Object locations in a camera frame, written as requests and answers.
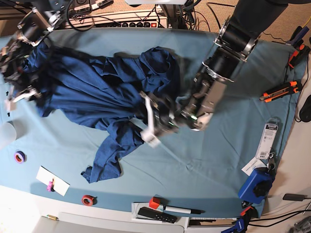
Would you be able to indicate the clear blister package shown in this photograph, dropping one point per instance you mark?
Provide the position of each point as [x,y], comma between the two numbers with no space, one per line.
[267,139]

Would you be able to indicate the pink small toy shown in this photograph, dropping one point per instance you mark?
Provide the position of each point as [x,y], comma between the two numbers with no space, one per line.
[50,186]

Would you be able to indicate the blue clamp bottom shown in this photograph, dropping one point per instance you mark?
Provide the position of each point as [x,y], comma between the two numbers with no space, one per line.
[239,227]

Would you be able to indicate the white paper label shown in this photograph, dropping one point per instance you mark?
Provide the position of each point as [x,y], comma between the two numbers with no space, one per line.
[253,164]

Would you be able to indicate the blue clamp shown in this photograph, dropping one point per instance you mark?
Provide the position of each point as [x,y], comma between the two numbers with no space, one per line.
[297,35]
[239,227]

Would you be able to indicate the black remote control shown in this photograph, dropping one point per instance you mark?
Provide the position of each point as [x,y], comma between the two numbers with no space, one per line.
[156,215]

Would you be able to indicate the white power strip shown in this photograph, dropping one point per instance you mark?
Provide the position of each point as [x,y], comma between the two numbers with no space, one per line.
[133,19]

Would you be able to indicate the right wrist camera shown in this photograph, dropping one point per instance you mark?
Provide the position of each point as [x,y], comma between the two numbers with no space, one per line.
[9,105]

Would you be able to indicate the red small block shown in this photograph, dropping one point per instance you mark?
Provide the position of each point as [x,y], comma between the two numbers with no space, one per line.
[154,203]

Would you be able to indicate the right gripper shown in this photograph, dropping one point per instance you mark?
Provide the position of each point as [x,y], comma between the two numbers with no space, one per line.
[16,95]

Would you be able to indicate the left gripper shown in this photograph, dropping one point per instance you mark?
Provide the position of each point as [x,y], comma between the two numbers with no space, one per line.
[160,115]

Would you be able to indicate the orange black utility knife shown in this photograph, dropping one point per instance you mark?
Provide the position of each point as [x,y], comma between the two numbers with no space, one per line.
[280,91]

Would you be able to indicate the light blue table cloth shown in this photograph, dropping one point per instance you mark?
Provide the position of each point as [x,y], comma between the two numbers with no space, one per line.
[198,170]

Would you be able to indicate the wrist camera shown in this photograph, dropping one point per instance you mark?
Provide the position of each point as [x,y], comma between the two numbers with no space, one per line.
[9,105]
[150,138]

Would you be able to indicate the black small device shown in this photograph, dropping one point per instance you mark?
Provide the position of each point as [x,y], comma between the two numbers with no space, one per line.
[293,197]

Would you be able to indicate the blue clamp top right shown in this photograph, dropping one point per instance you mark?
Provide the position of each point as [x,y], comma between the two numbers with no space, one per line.
[297,35]

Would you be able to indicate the blue box with knob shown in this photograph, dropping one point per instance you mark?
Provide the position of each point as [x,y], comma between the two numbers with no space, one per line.
[257,185]

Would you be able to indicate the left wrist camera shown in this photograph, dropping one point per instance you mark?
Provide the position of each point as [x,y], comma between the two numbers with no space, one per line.
[150,138]

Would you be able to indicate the purple tape roll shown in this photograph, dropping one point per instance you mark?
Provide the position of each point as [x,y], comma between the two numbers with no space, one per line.
[20,157]

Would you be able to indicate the orange black clamp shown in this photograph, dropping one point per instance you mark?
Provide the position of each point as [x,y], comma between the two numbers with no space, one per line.
[298,56]

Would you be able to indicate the orange clamp bottom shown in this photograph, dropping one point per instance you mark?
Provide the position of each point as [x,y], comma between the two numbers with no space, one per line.
[249,212]

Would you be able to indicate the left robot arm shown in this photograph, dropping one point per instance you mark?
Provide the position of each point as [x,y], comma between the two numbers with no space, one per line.
[236,40]

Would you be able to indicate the white card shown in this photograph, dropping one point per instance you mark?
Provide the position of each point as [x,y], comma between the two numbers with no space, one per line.
[60,186]

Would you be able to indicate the white black marker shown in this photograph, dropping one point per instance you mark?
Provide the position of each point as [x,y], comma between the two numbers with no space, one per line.
[182,210]

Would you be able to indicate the white plastic cup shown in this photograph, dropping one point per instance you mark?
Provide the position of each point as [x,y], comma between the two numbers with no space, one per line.
[8,134]

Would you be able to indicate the red tape roll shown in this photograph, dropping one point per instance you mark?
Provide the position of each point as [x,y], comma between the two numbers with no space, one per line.
[87,200]

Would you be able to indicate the dark blue t-shirt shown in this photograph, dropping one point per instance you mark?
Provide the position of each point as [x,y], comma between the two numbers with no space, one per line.
[103,93]

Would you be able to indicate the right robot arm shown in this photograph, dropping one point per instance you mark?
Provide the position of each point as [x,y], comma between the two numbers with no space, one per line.
[33,29]

